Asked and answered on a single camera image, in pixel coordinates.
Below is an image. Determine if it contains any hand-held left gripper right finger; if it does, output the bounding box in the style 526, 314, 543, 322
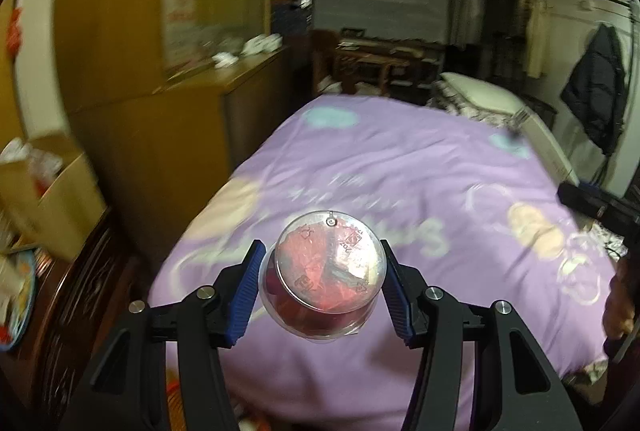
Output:
379, 238, 583, 431

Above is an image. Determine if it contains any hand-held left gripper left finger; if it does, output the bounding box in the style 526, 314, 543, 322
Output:
60, 239, 267, 431

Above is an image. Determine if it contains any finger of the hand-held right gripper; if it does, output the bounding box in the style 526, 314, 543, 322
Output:
557, 181, 640, 237

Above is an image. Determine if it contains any clear plastic cup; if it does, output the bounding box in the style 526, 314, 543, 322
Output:
257, 210, 388, 342

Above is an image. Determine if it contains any red mesh waste basket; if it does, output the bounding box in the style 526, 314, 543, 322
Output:
165, 378, 193, 431

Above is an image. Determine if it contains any person's right hand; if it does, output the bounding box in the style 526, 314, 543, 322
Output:
602, 256, 640, 342

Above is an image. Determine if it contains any black padded jacket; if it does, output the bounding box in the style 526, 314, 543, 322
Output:
560, 24, 628, 155

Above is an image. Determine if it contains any purple printed blanket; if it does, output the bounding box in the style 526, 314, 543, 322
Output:
147, 94, 621, 431

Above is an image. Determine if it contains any white pillow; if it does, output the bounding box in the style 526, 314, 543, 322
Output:
439, 72, 532, 116

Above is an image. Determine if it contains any dark carved wooden dresser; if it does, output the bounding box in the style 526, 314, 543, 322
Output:
0, 206, 146, 431

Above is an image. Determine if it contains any floral quilt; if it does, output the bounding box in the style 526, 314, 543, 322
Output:
427, 81, 521, 127

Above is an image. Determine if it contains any beige coat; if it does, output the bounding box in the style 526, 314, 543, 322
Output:
525, 8, 548, 80

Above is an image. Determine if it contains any yellow wooden cabinet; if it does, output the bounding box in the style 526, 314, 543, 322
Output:
52, 0, 296, 262

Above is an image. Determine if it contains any brown cardboard box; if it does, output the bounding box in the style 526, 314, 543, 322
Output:
0, 136, 108, 257

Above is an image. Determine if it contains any blue oval tray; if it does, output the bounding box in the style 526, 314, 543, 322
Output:
0, 250, 37, 352

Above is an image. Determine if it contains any dark wooden table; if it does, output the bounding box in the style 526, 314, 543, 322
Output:
332, 38, 446, 97

